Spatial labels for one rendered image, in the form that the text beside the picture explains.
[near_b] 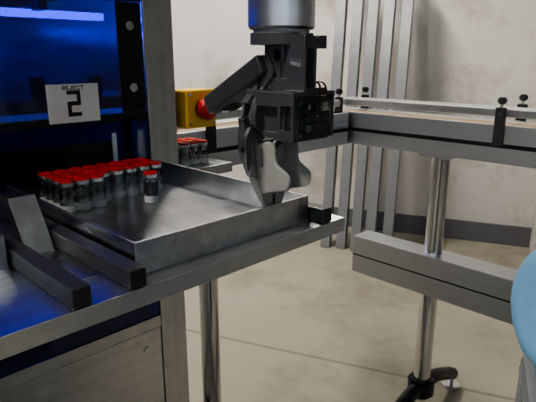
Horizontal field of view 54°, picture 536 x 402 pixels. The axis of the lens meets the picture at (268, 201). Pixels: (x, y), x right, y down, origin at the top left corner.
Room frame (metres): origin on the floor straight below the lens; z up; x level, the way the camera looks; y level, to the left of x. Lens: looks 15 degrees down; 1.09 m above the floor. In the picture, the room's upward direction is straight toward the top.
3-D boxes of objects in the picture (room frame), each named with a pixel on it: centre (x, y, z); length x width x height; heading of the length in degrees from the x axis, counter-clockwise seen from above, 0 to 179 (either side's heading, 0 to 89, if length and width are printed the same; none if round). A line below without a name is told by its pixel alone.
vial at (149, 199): (0.75, 0.17, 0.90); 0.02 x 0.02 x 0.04
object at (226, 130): (1.34, 0.05, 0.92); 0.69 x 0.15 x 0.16; 135
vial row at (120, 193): (0.77, 0.24, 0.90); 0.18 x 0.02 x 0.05; 135
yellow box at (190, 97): (1.03, 0.15, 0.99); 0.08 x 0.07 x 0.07; 45
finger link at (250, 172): (0.62, 0.01, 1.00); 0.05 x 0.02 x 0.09; 135
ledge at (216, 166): (1.07, 0.17, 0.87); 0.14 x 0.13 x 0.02; 45
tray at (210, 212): (0.69, 0.16, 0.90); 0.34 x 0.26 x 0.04; 45
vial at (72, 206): (0.70, 0.28, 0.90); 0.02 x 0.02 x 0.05
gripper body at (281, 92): (0.61, -0.02, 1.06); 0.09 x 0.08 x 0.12; 45
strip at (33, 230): (0.52, 0.23, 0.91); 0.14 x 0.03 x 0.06; 44
